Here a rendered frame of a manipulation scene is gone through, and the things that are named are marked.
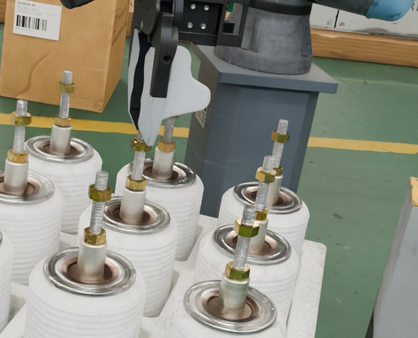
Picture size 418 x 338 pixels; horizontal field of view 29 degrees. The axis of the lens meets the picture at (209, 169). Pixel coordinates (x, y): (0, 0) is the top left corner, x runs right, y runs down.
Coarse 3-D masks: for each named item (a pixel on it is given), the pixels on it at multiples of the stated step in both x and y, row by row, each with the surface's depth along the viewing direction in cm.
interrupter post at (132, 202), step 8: (128, 192) 74; (136, 192) 74; (144, 192) 74; (128, 200) 74; (136, 200) 74; (144, 200) 75; (128, 208) 74; (136, 208) 74; (120, 216) 75; (128, 216) 75; (136, 216) 75
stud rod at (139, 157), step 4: (140, 132) 72; (140, 136) 72; (140, 140) 72; (136, 152) 73; (140, 152) 73; (144, 152) 73; (136, 156) 73; (140, 156) 73; (144, 156) 73; (136, 160) 73; (140, 160) 73; (144, 160) 74; (136, 164) 73; (140, 164) 73; (136, 168) 74; (140, 168) 74; (132, 172) 74; (136, 172) 74; (140, 172) 74; (132, 176) 74; (136, 176) 74; (140, 176) 74
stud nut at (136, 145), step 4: (132, 140) 73; (136, 140) 73; (132, 144) 73; (136, 144) 72; (140, 144) 72; (144, 144) 72; (132, 148) 73; (136, 148) 72; (140, 148) 72; (144, 148) 72; (148, 148) 73
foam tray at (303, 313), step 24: (72, 240) 84; (192, 264) 84; (312, 264) 88; (24, 288) 74; (312, 288) 83; (24, 312) 71; (312, 312) 79; (0, 336) 67; (144, 336) 72; (288, 336) 74; (312, 336) 75
